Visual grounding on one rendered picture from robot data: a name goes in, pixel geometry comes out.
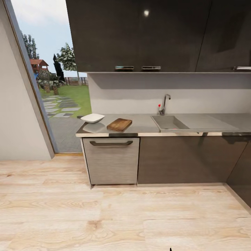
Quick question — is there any cutting board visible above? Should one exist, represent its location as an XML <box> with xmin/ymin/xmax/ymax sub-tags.
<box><xmin>107</xmin><ymin>118</ymin><xmax>132</xmax><ymax>131</ymax></box>

